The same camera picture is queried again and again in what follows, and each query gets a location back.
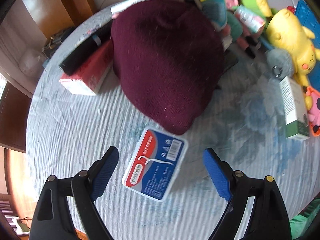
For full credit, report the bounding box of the blue dental floss box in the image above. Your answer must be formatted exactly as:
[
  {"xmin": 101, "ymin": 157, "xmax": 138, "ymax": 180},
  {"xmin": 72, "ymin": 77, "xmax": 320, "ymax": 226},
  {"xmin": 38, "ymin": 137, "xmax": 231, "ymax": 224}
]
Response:
[{"xmin": 122, "ymin": 127, "xmax": 189, "ymax": 202}]

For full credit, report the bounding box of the black cylinder bottle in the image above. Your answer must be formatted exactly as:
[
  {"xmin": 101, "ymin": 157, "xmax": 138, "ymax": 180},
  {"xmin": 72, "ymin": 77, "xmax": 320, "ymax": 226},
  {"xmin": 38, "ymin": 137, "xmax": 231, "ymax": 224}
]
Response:
[{"xmin": 59, "ymin": 19, "xmax": 113, "ymax": 76}]

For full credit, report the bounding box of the green white carton box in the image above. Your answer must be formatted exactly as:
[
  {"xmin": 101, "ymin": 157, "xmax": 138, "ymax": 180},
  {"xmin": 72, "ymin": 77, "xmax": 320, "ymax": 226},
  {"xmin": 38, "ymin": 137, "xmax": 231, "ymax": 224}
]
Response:
[{"xmin": 279, "ymin": 76, "xmax": 310, "ymax": 141}]

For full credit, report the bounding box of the pink pig plush orange dress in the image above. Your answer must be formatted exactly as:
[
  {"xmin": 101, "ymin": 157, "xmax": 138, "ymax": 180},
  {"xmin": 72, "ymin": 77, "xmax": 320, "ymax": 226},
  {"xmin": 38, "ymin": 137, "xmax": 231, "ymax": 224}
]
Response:
[{"xmin": 303, "ymin": 86, "xmax": 320, "ymax": 137}]

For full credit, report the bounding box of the red white box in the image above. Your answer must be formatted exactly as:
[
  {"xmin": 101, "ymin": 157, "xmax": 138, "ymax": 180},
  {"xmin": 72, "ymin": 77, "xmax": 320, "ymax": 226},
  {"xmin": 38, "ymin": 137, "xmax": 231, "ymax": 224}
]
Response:
[{"xmin": 59, "ymin": 40, "xmax": 114, "ymax": 96}]

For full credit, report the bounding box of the yellow Pikachu plush toy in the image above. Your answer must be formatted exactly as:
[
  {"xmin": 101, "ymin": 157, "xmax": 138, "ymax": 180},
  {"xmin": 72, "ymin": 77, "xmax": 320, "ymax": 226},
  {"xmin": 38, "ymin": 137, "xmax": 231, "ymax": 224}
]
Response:
[{"xmin": 254, "ymin": 0, "xmax": 320, "ymax": 88}]

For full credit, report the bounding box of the maroon knit beanie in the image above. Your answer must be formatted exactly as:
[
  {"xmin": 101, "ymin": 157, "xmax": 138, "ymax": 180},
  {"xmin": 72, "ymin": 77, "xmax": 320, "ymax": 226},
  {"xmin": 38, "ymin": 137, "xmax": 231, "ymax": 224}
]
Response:
[{"xmin": 111, "ymin": 0, "xmax": 224, "ymax": 135}]

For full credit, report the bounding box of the colourful snack box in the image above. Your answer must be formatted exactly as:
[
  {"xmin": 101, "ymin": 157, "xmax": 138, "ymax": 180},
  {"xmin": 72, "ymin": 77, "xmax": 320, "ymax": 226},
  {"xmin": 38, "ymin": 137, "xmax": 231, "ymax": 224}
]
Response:
[{"xmin": 234, "ymin": 5, "xmax": 265, "ymax": 34}]

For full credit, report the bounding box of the blue plastic crate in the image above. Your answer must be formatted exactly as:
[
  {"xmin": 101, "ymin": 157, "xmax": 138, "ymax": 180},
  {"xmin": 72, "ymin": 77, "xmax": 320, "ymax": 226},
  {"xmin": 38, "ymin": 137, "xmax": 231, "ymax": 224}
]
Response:
[{"xmin": 293, "ymin": 0, "xmax": 320, "ymax": 93}]

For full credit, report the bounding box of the green frog plush toy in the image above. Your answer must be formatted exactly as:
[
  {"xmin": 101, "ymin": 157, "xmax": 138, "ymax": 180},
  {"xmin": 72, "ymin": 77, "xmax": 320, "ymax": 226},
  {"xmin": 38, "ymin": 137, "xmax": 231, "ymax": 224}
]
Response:
[{"xmin": 241, "ymin": 0, "xmax": 271, "ymax": 26}]

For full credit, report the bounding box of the grey furry pompom keychain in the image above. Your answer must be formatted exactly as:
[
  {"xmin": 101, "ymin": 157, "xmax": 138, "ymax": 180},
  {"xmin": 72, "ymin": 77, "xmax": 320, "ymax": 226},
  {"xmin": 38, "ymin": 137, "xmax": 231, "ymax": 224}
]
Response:
[{"xmin": 265, "ymin": 48, "xmax": 295, "ymax": 80}]

